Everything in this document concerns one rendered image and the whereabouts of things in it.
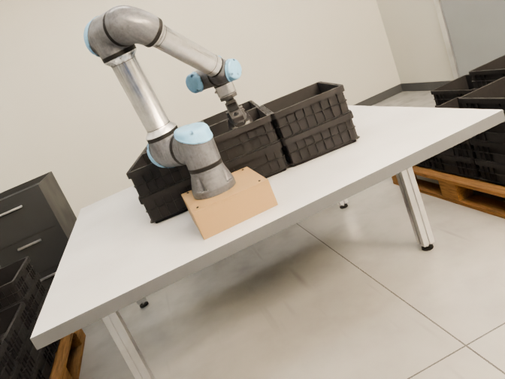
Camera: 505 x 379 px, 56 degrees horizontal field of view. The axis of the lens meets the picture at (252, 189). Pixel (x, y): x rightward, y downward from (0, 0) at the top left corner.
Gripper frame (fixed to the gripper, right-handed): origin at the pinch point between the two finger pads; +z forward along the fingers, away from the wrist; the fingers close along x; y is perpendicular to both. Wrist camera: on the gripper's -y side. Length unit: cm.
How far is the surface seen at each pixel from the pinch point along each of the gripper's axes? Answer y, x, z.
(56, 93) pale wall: 323, 157, -68
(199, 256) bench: -59, 27, 14
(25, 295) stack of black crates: 38, 133, 32
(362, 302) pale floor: -4, -18, 86
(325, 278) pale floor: 28, -8, 85
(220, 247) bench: -58, 21, 15
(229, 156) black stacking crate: -7.5, 9.1, 0.9
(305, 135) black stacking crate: -8.6, -21.1, 5.3
